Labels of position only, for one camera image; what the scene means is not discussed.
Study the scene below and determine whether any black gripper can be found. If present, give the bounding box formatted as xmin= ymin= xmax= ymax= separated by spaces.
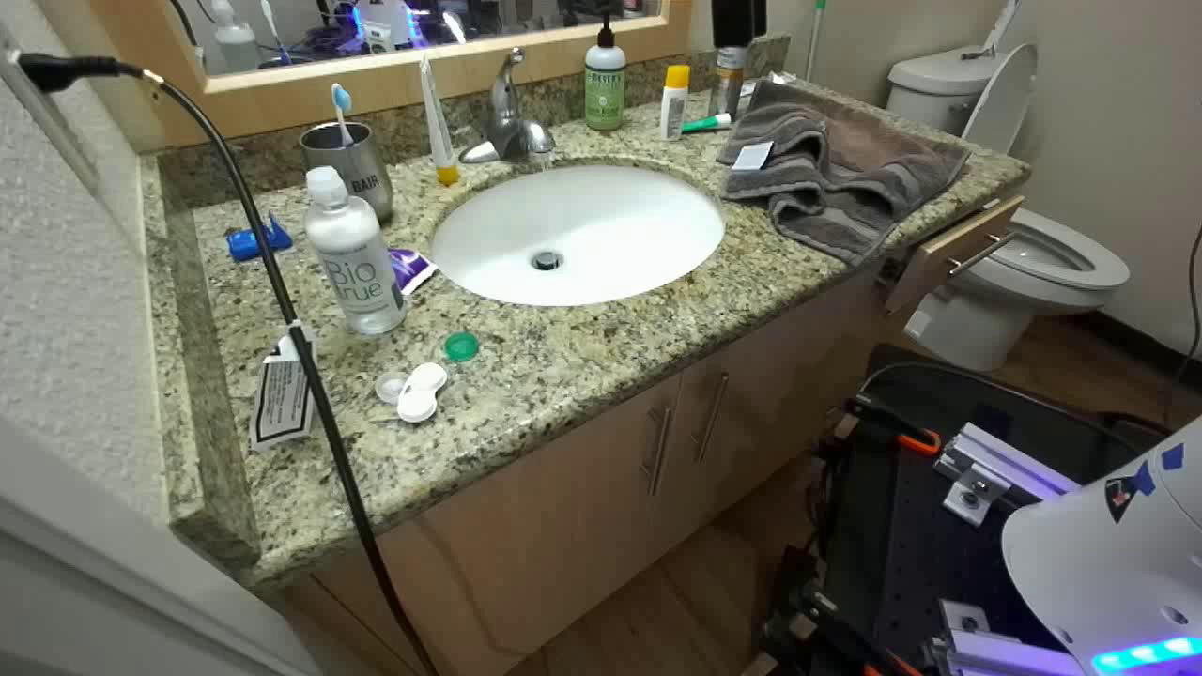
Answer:
xmin=709 ymin=0 xmax=772 ymax=52

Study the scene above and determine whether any grey towel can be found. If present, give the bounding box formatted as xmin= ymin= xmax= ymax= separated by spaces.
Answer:
xmin=717 ymin=79 xmax=968 ymax=266

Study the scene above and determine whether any small white bottle yellow cap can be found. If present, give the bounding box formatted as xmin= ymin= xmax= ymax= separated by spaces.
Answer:
xmin=658 ymin=59 xmax=694 ymax=144

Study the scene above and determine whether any small green tube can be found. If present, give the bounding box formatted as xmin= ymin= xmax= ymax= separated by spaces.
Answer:
xmin=679 ymin=108 xmax=737 ymax=141

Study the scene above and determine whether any green soap pump bottle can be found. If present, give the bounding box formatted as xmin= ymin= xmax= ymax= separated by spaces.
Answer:
xmin=584 ymin=8 xmax=630 ymax=134

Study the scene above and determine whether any white oval sink basin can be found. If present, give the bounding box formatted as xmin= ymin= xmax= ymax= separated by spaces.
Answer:
xmin=430 ymin=161 xmax=730 ymax=312

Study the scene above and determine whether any chrome faucet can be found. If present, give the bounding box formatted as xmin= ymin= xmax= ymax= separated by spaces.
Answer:
xmin=454 ymin=44 xmax=561 ymax=168

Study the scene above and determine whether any white toilet lid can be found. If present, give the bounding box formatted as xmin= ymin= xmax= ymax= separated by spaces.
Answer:
xmin=957 ymin=41 xmax=1045 ymax=161

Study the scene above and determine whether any open wooden drawer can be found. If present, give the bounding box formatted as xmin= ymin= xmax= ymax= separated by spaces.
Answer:
xmin=883 ymin=193 xmax=1028 ymax=321

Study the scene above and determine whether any white tube with yellow base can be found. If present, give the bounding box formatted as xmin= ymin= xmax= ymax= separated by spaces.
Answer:
xmin=412 ymin=56 xmax=465 ymax=193

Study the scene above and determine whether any wood framed mirror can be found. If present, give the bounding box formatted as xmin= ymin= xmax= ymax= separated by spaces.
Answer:
xmin=86 ymin=0 xmax=694 ymax=144

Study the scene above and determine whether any white toilet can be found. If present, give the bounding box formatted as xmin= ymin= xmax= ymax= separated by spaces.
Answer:
xmin=883 ymin=44 xmax=1135 ymax=377

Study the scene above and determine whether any metal toothbrush cup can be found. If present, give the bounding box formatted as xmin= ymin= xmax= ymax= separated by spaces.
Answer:
xmin=296 ymin=122 xmax=399 ymax=225

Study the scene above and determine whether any blue and white toothbrush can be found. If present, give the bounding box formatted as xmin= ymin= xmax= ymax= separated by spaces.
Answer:
xmin=329 ymin=79 xmax=356 ymax=149

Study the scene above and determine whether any purple toothpaste tube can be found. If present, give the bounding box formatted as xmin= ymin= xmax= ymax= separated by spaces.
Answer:
xmin=385 ymin=246 xmax=442 ymax=300

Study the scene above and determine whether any green lens case cap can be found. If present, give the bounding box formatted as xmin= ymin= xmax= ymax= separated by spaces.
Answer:
xmin=442 ymin=327 xmax=486 ymax=369

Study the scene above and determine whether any clear contact solution bottle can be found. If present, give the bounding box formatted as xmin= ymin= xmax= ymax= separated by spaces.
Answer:
xmin=301 ymin=161 xmax=409 ymax=342

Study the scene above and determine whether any white contact lens case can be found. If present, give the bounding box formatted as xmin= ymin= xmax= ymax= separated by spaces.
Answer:
xmin=394 ymin=360 xmax=451 ymax=429

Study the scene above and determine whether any aluminium base mounting plate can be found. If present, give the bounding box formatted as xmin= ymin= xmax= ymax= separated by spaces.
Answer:
xmin=936 ymin=420 xmax=1084 ymax=531

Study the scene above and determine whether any wooden vanity cabinet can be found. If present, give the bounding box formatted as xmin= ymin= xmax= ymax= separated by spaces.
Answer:
xmin=268 ymin=266 xmax=896 ymax=676

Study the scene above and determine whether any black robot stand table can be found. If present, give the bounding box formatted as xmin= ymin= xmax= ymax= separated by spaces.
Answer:
xmin=756 ymin=352 xmax=1179 ymax=676

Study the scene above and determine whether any white door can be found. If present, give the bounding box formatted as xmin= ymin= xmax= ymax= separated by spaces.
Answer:
xmin=0 ymin=419 xmax=316 ymax=676

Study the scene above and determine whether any green and white mop handle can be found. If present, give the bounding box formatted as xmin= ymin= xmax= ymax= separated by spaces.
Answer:
xmin=802 ymin=0 xmax=839 ymax=88

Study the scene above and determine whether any metal drawer handle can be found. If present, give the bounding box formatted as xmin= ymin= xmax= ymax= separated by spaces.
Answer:
xmin=945 ymin=231 xmax=1020 ymax=276

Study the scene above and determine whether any metal cabinet door handle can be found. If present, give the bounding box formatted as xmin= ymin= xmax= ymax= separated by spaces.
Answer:
xmin=692 ymin=369 xmax=733 ymax=469
xmin=638 ymin=397 xmax=679 ymax=496

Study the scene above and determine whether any orange clamp handle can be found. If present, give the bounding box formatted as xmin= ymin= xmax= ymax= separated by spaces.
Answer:
xmin=876 ymin=411 xmax=947 ymax=462

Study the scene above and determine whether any white cable warning tag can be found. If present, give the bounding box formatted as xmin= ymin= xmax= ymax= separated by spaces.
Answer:
xmin=245 ymin=327 xmax=321 ymax=454

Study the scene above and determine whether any black power cable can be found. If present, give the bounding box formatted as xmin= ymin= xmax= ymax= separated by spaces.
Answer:
xmin=17 ymin=51 xmax=442 ymax=676

